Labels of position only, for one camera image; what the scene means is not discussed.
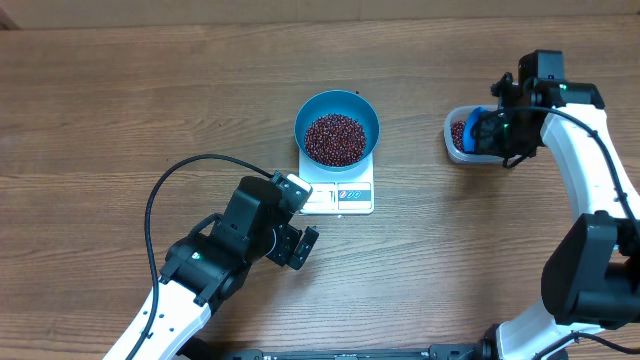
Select blue plastic measuring scoop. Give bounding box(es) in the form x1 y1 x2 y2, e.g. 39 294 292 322
461 107 487 154

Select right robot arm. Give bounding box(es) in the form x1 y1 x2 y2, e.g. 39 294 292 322
462 50 639 359

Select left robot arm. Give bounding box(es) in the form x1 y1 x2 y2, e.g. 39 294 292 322
106 173 318 359

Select white digital kitchen scale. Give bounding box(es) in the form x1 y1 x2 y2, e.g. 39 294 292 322
299 153 375 215

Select red beans in bowl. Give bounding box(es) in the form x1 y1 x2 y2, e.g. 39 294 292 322
304 113 367 167

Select teal metal bowl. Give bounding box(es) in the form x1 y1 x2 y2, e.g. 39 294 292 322
294 90 381 172

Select red beans in container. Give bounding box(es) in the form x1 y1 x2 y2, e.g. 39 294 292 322
450 121 466 152

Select clear plastic container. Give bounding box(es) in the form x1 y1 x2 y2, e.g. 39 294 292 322
443 105 503 165

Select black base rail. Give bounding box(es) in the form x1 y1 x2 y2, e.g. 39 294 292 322
173 344 498 360

